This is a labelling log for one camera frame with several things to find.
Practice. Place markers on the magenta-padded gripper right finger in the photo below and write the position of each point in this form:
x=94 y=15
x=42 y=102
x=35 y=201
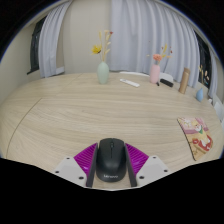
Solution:
x=153 y=166

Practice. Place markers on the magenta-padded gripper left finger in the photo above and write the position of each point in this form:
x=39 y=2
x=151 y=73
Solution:
x=68 y=168

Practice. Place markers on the black computer mouse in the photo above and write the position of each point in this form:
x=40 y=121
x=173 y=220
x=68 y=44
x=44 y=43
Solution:
x=111 y=160

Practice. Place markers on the dark marker pen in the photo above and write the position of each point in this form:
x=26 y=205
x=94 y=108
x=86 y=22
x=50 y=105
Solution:
x=158 y=83

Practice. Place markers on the black rectangular box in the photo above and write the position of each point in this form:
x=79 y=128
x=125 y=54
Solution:
x=166 y=83

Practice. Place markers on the blue vase with dried flowers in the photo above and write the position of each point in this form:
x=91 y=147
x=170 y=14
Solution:
x=199 y=95

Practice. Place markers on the white remote control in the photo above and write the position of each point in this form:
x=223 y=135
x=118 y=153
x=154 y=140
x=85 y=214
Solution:
x=129 y=83

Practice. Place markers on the gold thermos bottle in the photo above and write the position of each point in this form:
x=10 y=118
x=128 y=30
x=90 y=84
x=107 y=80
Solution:
x=184 y=81

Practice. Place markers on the pink vase with dried flowers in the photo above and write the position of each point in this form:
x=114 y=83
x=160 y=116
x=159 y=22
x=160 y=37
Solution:
x=154 y=75

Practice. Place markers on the green vase with dried flowers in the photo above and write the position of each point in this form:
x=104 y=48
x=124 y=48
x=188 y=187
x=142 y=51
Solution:
x=103 y=75

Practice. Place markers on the white curtain strip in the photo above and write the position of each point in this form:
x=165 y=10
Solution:
x=213 y=76

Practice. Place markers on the dark framed window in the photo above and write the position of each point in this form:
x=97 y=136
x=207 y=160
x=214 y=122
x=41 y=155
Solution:
x=203 y=60
x=35 y=46

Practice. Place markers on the narrow white curtain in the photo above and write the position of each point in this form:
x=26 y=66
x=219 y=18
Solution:
x=51 y=40

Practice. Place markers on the wide white curtain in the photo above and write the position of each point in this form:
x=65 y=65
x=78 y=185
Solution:
x=150 y=30

